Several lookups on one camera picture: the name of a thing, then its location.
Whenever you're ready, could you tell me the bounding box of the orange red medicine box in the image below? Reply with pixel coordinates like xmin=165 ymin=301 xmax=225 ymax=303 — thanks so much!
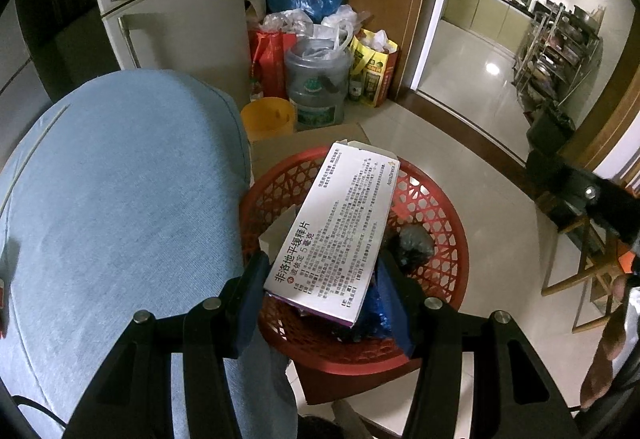
xmin=0 ymin=272 xmax=10 ymax=339

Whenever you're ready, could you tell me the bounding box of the yellow shopping bag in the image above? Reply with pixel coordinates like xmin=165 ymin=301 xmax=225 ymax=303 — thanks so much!
xmin=349 ymin=28 xmax=399 ymax=107

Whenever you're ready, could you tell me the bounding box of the person's right hand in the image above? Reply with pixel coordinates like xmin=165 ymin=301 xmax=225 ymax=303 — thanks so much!
xmin=580 ymin=275 xmax=639 ymax=411

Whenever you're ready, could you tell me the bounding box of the white medicine box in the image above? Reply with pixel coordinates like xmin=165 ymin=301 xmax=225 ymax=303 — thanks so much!
xmin=264 ymin=142 xmax=400 ymax=327

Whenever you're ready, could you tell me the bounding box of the red gift bag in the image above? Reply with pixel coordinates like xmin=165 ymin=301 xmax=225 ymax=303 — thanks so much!
xmin=248 ymin=30 xmax=297 ymax=100

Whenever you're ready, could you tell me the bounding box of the clear water jug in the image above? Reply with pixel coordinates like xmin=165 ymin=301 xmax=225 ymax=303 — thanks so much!
xmin=284 ymin=38 xmax=352 ymax=131

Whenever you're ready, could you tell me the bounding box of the yellow plastic bucket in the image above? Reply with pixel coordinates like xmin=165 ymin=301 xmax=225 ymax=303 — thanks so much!
xmin=241 ymin=96 xmax=295 ymax=142

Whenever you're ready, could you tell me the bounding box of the metal kitchen rack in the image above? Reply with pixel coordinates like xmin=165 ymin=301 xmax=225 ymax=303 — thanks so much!
xmin=512 ymin=0 xmax=602 ymax=119

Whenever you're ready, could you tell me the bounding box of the red plastic trash basket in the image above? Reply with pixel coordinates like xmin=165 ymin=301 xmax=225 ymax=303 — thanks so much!
xmin=240 ymin=146 xmax=469 ymax=405

